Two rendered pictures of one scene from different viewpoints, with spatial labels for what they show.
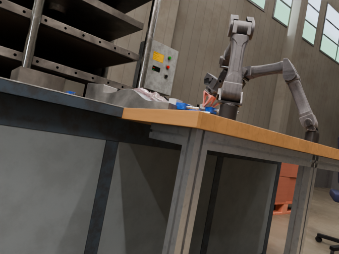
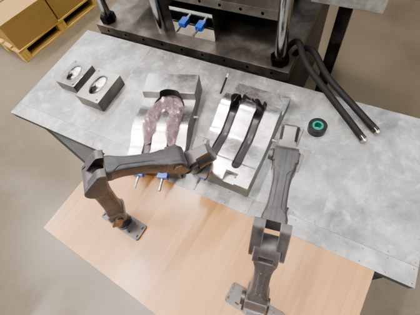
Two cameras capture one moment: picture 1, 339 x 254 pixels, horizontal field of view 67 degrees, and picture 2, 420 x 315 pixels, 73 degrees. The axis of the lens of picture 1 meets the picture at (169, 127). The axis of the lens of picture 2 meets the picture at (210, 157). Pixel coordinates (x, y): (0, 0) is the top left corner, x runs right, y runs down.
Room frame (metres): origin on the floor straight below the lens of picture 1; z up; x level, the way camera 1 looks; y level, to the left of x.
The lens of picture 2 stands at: (1.23, -0.69, 1.90)
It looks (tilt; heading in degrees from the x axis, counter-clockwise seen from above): 61 degrees down; 79
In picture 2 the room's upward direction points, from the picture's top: 15 degrees counter-clockwise
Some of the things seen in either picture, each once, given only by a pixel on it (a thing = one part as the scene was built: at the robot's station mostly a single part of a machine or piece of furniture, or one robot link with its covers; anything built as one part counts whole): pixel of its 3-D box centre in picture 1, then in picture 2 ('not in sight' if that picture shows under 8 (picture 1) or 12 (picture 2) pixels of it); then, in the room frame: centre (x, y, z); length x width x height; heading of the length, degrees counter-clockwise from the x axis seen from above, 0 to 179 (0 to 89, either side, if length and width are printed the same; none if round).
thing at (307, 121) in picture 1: (311, 126); (254, 303); (1.25, -0.68, 0.90); 0.09 x 0.06 x 0.06; 139
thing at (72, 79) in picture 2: not in sight; (77, 76); (0.89, 0.72, 0.83); 0.17 x 0.13 x 0.06; 39
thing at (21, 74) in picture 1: (36, 82); (100, 89); (1.00, 0.54, 0.84); 0.20 x 0.15 x 0.07; 39
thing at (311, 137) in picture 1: (311, 139); (254, 307); (1.25, -0.69, 0.84); 0.20 x 0.07 x 0.08; 124
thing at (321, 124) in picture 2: not in sight; (317, 127); (1.83, -0.18, 0.82); 0.08 x 0.08 x 0.04
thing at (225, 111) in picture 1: (227, 115); (120, 219); (0.91, -0.19, 0.84); 0.20 x 0.07 x 0.08; 124
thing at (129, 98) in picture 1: (140, 103); (164, 122); (1.23, 0.15, 0.86); 0.50 x 0.26 x 0.11; 56
